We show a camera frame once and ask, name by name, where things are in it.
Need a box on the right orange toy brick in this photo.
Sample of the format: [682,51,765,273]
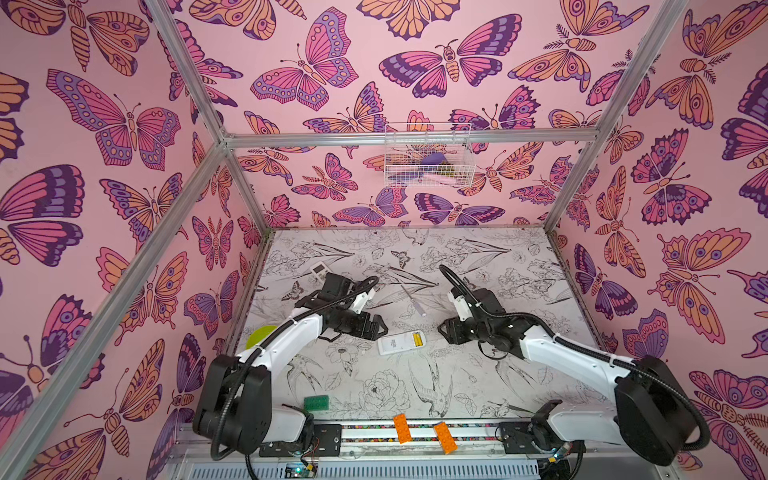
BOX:
[433,422,458,455]

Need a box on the orange toy brick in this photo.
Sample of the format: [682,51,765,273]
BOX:
[433,422,458,455]
[393,414,412,444]

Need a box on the right black corrugated cable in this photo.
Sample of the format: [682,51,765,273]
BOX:
[439,263,712,452]

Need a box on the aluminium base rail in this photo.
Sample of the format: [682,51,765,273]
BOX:
[161,419,685,479]

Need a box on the left orange toy brick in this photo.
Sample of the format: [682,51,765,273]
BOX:
[393,414,412,444]

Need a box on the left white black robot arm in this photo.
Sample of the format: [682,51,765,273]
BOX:
[192,273,388,461]

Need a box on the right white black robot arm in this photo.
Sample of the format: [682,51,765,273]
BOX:
[438,287,711,466]

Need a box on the green toy brick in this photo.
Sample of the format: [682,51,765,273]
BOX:
[303,395,330,412]

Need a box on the clear handled screwdriver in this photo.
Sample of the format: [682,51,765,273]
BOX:
[399,282,427,317]

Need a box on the white wire basket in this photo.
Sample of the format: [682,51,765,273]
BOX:
[381,123,476,189]

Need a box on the small white remote control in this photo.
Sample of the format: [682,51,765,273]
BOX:
[310,262,330,282]

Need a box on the lime green round object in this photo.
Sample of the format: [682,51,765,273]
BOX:
[245,325,277,349]

